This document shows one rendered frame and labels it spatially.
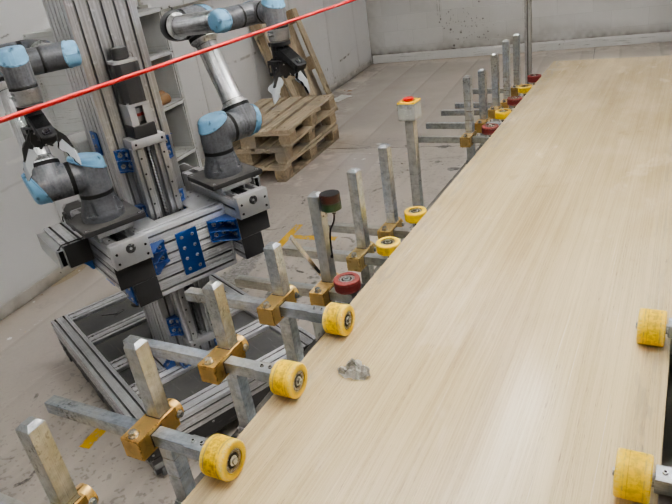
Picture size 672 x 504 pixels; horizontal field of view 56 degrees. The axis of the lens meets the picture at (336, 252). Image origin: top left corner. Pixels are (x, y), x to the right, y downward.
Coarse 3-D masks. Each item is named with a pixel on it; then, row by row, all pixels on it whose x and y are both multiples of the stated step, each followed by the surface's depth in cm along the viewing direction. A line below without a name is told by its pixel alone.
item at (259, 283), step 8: (240, 280) 205; (248, 280) 204; (256, 280) 203; (264, 280) 202; (256, 288) 203; (264, 288) 202; (304, 288) 194; (312, 288) 193; (336, 296) 189; (344, 296) 187; (352, 296) 186
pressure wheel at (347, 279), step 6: (336, 276) 188; (342, 276) 188; (348, 276) 186; (354, 276) 186; (336, 282) 184; (342, 282) 184; (348, 282) 183; (354, 282) 183; (360, 282) 186; (336, 288) 185; (342, 288) 183; (348, 288) 183; (354, 288) 184; (342, 294) 184; (348, 294) 184
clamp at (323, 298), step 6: (324, 282) 193; (330, 282) 192; (324, 288) 190; (330, 288) 190; (312, 294) 188; (318, 294) 187; (324, 294) 187; (312, 300) 190; (318, 300) 188; (324, 300) 188; (330, 300) 191; (324, 306) 188
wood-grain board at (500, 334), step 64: (576, 64) 388; (640, 64) 365; (512, 128) 293; (576, 128) 279; (640, 128) 267; (448, 192) 235; (512, 192) 226; (576, 192) 218; (640, 192) 211; (448, 256) 190; (512, 256) 184; (576, 256) 179; (640, 256) 174; (384, 320) 164; (448, 320) 160; (512, 320) 156; (576, 320) 152; (320, 384) 144; (384, 384) 141; (448, 384) 138; (512, 384) 135; (576, 384) 132; (640, 384) 129; (256, 448) 129; (320, 448) 126; (384, 448) 123; (448, 448) 121; (512, 448) 119; (576, 448) 116; (640, 448) 114
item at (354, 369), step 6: (354, 360) 147; (342, 366) 148; (348, 366) 148; (354, 366) 145; (360, 366) 146; (366, 366) 146; (342, 372) 145; (348, 372) 145; (354, 372) 144; (360, 372) 144; (366, 372) 143; (354, 378) 143; (360, 378) 143
